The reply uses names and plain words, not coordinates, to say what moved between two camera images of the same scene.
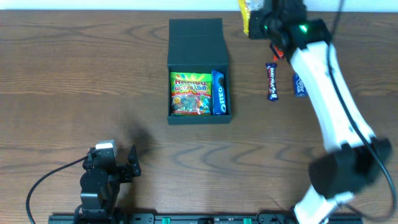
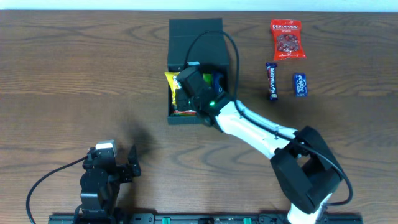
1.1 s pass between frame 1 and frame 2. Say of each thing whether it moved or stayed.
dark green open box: stayed
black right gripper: moved
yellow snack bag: moved
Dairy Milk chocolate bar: stayed
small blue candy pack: stayed
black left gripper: stayed
